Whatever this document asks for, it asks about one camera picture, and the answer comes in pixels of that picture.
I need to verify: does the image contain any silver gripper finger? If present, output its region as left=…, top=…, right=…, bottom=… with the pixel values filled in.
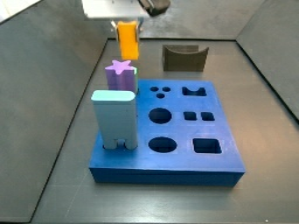
left=138, top=17, right=145, bottom=32
left=110, top=20, right=118, bottom=31

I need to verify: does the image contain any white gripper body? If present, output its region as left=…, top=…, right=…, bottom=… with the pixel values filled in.
left=82, top=0, right=146, bottom=19

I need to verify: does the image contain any blue shape sorter board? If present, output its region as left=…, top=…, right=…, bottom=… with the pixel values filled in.
left=89, top=80, right=246, bottom=186

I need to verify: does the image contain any purple star block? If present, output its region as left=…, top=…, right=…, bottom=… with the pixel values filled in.
left=106, top=59, right=137, bottom=93

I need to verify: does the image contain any light blue oval block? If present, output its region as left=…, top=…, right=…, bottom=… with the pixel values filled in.
left=91, top=90, right=138, bottom=150

